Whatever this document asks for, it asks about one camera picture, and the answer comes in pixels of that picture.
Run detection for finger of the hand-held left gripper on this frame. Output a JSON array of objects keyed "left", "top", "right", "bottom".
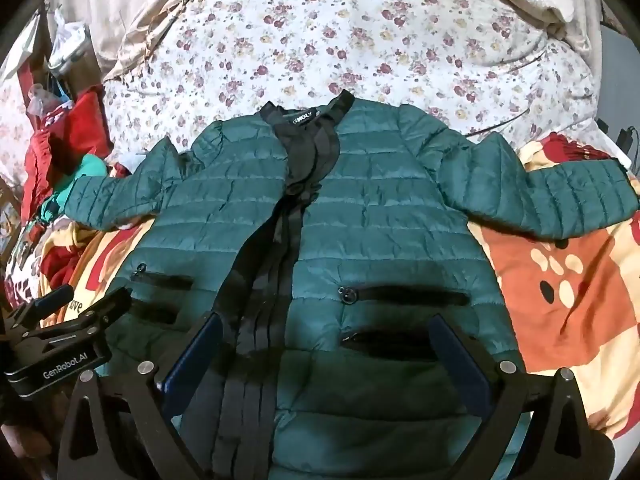
[
  {"left": 65, "top": 287, "right": 135, "bottom": 341},
  {"left": 27, "top": 284, "right": 75, "bottom": 322}
]

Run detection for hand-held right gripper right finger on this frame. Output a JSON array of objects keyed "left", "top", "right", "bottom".
[{"left": 430, "top": 312, "right": 616, "bottom": 480}]

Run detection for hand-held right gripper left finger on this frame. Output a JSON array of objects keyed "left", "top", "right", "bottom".
[{"left": 57, "top": 311, "right": 226, "bottom": 480}]

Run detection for green puffer jacket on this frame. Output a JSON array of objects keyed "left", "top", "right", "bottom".
[{"left": 65, "top": 89, "right": 640, "bottom": 480}]

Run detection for red flowered white blanket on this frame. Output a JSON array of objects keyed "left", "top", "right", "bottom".
[{"left": 0, "top": 220, "right": 56, "bottom": 311}]

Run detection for orange patterned blanket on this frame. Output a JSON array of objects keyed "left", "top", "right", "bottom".
[{"left": 30, "top": 132, "right": 640, "bottom": 441}]

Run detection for turquoise garment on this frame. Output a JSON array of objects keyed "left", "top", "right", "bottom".
[{"left": 40, "top": 152, "right": 113, "bottom": 226}]

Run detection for red garment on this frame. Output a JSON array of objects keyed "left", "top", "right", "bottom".
[{"left": 22, "top": 85, "right": 113, "bottom": 211}]

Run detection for pink floral cloth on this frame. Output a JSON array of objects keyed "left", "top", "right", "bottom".
[{"left": 0, "top": 75, "right": 36, "bottom": 181}]

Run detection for clear plastic bag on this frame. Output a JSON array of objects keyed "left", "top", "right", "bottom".
[{"left": 27, "top": 82, "right": 61, "bottom": 116}]

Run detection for silver metal container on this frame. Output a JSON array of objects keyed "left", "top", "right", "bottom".
[{"left": 47, "top": 25, "right": 93, "bottom": 78}]

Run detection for black power adapter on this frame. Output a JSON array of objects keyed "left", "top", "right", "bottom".
[{"left": 617, "top": 127, "right": 638, "bottom": 161}]

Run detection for floral quilt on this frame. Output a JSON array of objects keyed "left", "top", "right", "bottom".
[{"left": 102, "top": 0, "right": 606, "bottom": 161}]

